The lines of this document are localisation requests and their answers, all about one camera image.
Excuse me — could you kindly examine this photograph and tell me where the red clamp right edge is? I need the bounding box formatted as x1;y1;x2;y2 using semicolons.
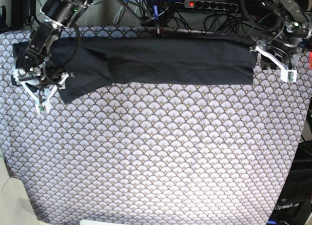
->
309;52;312;69

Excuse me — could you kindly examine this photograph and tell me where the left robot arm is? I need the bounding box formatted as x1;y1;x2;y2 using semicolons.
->
240;0;312;82

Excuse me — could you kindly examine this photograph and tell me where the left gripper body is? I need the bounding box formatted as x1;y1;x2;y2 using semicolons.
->
250;41;297;82

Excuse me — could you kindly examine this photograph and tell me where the black OpenArm box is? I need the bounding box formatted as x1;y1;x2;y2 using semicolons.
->
271;141;312;225

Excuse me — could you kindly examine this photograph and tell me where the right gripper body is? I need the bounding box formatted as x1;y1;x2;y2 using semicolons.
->
12;68;75;113

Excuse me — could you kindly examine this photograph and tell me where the black cable bundle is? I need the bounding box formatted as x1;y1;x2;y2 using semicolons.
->
134;0;259;37

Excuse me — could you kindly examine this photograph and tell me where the white power strip red switch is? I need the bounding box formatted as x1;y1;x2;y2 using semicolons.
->
183;0;239;12

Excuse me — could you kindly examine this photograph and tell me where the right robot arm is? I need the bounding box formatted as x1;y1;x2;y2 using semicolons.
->
12;0;95;114

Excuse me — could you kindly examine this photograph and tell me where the red black table clamp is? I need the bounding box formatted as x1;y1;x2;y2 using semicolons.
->
156;24;161;35

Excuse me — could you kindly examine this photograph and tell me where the black T-shirt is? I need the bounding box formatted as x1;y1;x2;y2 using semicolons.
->
12;34;256;104

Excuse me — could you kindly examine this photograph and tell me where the fan patterned table cloth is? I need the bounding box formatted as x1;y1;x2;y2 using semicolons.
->
0;31;312;225

